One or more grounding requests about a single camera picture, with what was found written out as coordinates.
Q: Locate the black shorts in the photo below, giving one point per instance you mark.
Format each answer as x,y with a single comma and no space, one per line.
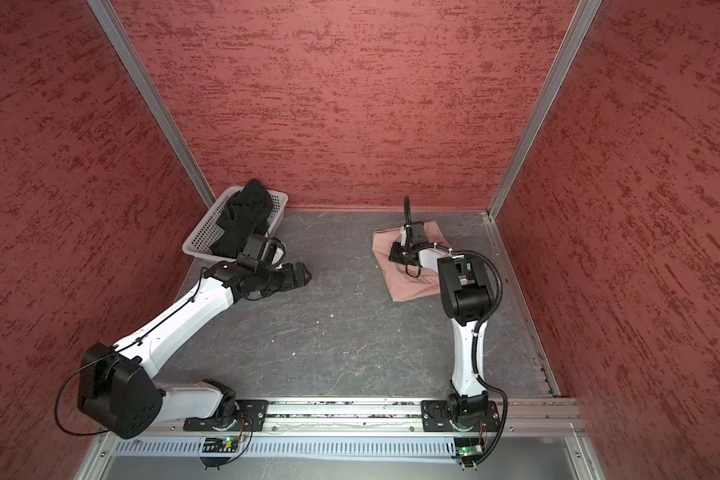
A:
246,212

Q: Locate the left green circuit board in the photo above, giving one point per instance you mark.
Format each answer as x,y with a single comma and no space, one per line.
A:
214,445

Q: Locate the white perforated plastic basket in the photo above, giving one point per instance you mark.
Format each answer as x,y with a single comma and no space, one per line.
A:
207,231

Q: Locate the aluminium right corner post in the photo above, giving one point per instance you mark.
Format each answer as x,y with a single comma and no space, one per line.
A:
575,34

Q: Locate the white slotted cable duct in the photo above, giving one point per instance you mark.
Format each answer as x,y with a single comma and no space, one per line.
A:
433,448

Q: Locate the aluminium left corner post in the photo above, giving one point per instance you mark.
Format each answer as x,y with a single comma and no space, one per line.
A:
115,32

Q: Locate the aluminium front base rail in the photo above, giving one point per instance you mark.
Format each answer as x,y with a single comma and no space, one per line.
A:
306,416

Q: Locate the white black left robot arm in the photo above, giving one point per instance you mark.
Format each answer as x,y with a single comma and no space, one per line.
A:
117,388

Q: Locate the pink drawstring shorts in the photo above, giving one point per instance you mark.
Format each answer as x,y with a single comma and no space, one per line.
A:
406,282

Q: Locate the green circuit board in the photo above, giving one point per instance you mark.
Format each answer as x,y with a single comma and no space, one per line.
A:
468,451
214,445

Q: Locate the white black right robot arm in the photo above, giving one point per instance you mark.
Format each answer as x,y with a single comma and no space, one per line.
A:
470,291

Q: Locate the right green circuit board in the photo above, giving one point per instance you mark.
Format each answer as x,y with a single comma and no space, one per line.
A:
468,451

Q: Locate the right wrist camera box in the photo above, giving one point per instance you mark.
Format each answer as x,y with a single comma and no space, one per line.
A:
413,235

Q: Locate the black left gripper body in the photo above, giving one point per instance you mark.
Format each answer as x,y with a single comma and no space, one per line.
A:
280,279

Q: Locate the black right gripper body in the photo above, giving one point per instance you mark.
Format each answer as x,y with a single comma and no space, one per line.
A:
403,253

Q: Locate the aluminium corner post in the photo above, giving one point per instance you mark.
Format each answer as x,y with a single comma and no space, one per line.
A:
575,34
115,32

